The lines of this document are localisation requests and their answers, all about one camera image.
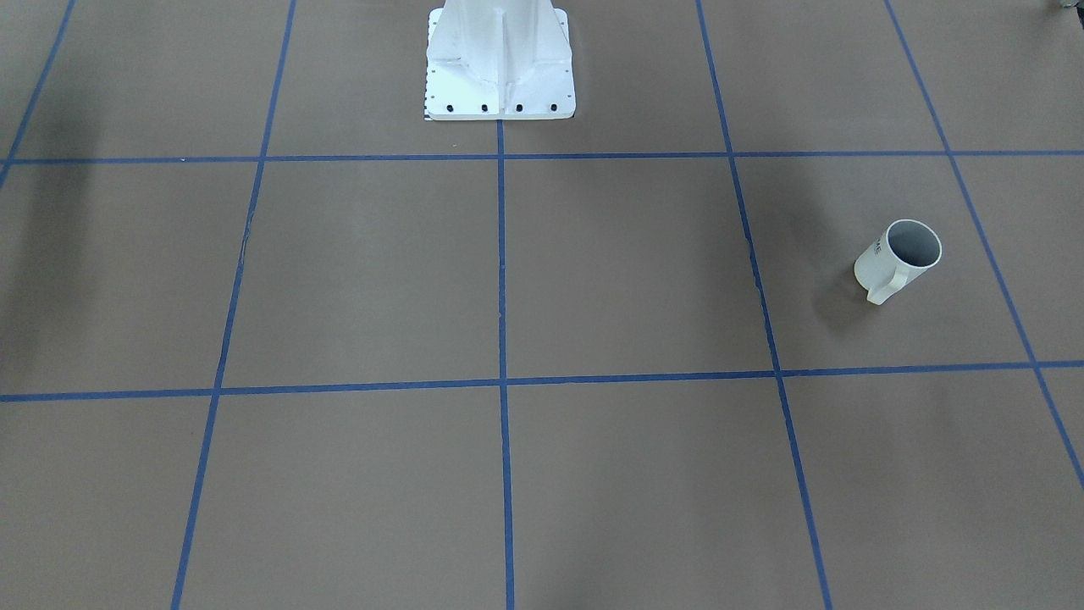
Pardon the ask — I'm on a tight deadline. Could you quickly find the white ribbed mug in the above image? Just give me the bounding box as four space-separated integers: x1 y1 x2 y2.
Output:
853 219 943 306

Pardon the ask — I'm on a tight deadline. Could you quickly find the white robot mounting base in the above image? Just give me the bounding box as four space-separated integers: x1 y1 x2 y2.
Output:
423 1 577 121

